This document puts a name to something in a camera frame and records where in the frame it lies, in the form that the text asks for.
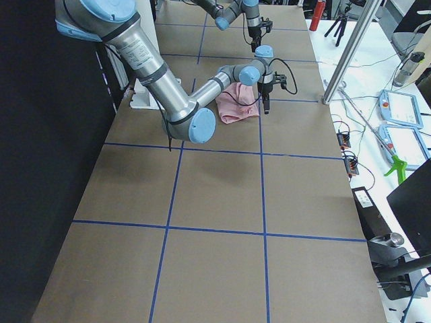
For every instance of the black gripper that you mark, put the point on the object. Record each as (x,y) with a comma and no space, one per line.
(267,89)
(253,32)

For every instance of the pink Snoopy t-shirt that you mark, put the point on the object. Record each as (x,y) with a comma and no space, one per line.
(236,103)

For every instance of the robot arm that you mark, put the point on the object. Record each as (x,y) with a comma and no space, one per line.
(185,116)
(224,16)

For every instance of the red cylinder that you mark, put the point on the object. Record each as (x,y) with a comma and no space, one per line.
(317,15)

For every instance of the orange terminal connector block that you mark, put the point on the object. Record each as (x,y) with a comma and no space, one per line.
(349,157)

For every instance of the black tripod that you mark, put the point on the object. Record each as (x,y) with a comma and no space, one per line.
(340,23)

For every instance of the clear plastic bag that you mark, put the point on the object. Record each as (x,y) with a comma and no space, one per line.
(356,78)

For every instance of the far blue teach pendant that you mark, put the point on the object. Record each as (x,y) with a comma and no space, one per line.
(400,108)

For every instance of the blue teach pendant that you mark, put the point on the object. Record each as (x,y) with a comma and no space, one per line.
(405,142)
(400,108)

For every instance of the near blue teach pendant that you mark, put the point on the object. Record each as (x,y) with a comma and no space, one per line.
(405,142)

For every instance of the reacher grabber tool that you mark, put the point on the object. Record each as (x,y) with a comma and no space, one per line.
(399,166)

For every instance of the black power adapter box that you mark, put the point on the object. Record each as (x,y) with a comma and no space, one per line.
(372,222)

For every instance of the black monitor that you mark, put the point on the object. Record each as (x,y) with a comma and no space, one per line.
(410,203)

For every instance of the aluminium frame post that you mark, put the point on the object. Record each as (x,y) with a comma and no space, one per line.
(352,45)

